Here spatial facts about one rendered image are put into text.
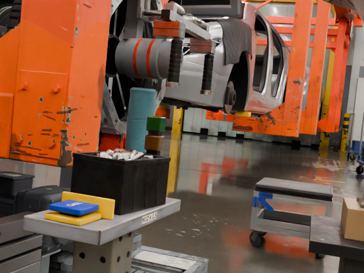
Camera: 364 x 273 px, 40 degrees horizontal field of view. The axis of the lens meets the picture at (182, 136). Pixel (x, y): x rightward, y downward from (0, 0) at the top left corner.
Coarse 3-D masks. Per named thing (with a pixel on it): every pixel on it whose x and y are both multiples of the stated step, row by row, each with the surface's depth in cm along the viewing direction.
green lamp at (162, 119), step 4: (148, 116) 131; (152, 116) 131; (156, 116) 131; (160, 116) 132; (148, 120) 131; (152, 120) 131; (156, 120) 130; (160, 120) 130; (164, 120) 132; (148, 124) 131; (152, 124) 131; (156, 124) 130; (160, 124) 130; (164, 124) 133; (148, 128) 131; (152, 128) 131; (156, 128) 130; (160, 128) 130; (164, 128) 133
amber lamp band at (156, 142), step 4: (148, 136) 131; (152, 136) 131; (156, 136) 130; (160, 136) 131; (148, 140) 131; (152, 140) 131; (156, 140) 130; (160, 140) 131; (148, 144) 131; (152, 144) 131; (156, 144) 130; (160, 144) 132; (148, 148) 131; (152, 148) 131; (156, 148) 130; (160, 148) 132
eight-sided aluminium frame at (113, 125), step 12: (120, 0) 161; (156, 0) 187; (156, 84) 202; (108, 96) 161; (156, 96) 198; (108, 108) 162; (156, 108) 198; (108, 120) 165; (108, 132) 170; (120, 132) 171
